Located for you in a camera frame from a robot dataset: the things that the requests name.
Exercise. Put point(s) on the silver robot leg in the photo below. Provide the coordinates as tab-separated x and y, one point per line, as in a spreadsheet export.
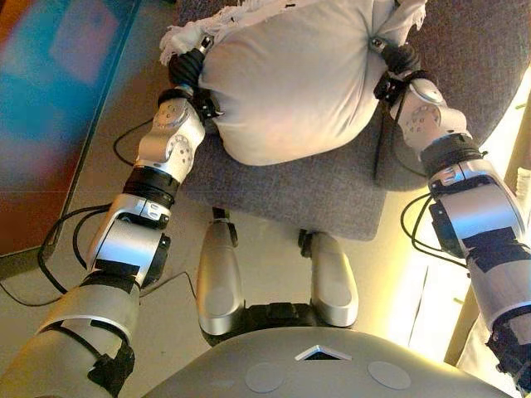
220	282
334	286

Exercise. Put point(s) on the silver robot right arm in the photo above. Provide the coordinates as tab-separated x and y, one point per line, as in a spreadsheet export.
481	207

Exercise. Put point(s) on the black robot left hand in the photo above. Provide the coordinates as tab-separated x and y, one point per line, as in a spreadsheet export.
184	68

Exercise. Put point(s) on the silver robot right leg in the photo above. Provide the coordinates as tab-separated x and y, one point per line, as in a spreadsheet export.
334	286

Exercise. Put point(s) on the grey fabric armchair sofa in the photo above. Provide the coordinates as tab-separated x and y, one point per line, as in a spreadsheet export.
298	195

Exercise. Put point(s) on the grey robot torso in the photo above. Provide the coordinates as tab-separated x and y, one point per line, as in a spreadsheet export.
332	373

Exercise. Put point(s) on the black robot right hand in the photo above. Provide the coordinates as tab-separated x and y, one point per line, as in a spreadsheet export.
400	58

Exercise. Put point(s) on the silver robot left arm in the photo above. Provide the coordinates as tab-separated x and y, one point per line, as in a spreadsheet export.
124	248

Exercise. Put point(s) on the silver robot left leg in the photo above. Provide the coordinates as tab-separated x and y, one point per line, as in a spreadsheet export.
220	282

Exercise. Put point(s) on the white fringed cushion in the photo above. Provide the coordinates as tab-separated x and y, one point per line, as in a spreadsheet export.
290	83

